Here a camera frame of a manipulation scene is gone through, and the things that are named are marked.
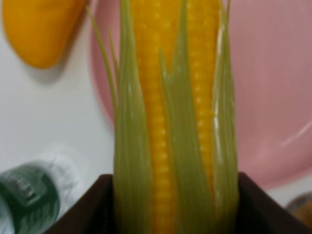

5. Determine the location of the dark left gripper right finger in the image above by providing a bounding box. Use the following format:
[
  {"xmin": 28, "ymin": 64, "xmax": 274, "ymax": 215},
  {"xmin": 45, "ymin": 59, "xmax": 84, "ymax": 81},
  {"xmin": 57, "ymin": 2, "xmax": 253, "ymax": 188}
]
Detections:
[{"xmin": 236, "ymin": 173, "xmax": 312, "ymax": 234}]

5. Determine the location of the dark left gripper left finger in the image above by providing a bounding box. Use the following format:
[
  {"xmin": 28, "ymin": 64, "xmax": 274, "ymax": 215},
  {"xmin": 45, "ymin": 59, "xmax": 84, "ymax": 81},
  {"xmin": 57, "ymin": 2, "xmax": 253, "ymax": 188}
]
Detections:
[{"xmin": 45, "ymin": 174, "xmax": 117, "ymax": 234}]

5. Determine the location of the yellow corn with green husk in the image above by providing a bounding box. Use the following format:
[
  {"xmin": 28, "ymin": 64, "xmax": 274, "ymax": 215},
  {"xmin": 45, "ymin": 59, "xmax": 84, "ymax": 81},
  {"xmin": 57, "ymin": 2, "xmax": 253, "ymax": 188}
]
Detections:
[{"xmin": 86, "ymin": 0, "xmax": 239, "ymax": 234}]

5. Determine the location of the gold drink can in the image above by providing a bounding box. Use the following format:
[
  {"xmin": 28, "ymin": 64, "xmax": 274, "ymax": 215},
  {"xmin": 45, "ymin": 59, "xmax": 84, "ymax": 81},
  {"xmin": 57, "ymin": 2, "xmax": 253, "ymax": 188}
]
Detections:
[{"xmin": 286, "ymin": 191, "xmax": 312, "ymax": 228}]

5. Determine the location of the clear water bottle green label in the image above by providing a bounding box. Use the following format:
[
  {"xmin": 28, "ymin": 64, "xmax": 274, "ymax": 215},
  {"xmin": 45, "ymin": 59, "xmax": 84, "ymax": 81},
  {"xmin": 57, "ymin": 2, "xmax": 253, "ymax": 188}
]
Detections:
[{"xmin": 0, "ymin": 145, "xmax": 83, "ymax": 234}]

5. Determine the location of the pink round plate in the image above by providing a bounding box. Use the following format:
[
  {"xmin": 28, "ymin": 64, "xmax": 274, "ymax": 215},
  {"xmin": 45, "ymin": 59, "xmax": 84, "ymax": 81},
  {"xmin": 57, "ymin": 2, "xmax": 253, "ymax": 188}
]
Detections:
[{"xmin": 89, "ymin": 0, "xmax": 312, "ymax": 191}]

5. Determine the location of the yellow mango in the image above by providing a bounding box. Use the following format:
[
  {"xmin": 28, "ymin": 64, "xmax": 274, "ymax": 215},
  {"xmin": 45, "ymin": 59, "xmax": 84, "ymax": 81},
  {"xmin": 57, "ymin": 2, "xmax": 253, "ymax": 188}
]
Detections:
[{"xmin": 2, "ymin": 0, "xmax": 86, "ymax": 69}]

